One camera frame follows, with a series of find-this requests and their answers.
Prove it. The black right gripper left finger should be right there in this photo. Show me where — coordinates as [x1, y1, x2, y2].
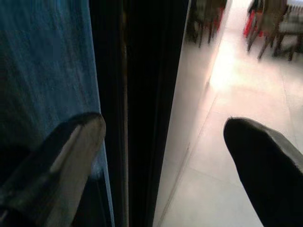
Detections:
[0, 112, 107, 227]

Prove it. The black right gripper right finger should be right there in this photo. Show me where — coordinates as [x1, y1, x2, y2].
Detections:
[223, 117, 303, 227]

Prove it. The white fridge door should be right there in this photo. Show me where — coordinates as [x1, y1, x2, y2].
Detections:
[0, 0, 116, 227]

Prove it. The dark wooden chair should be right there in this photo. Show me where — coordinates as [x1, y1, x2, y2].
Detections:
[190, 0, 228, 49]
[246, 0, 291, 60]

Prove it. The red plastic stool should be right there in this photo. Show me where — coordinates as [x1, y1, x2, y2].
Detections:
[243, 10, 264, 37]

